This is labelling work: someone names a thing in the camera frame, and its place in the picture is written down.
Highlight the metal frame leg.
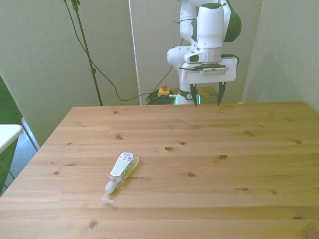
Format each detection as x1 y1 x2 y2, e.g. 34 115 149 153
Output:
21 117 40 152

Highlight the clear sanitizer pump bottle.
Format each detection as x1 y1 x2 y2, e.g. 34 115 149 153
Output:
100 151 140 204

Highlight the white side table top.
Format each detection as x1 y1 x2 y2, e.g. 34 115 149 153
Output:
0 123 24 155

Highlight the white vertical wall trim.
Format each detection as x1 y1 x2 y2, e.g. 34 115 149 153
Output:
128 0 143 106

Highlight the black camera cable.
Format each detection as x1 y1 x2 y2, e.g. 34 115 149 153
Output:
61 0 153 102

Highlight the yellow emergency stop button box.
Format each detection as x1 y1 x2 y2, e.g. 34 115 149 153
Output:
158 84 171 98

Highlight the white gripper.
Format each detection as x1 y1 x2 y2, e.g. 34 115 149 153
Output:
179 57 237 108

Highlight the coiled dark cable bundle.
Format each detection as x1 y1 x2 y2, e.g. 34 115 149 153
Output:
146 92 179 106

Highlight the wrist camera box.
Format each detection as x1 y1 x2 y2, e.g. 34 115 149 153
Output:
201 66 229 75

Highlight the black camera stand pole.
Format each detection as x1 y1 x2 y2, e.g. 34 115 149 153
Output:
71 0 104 107

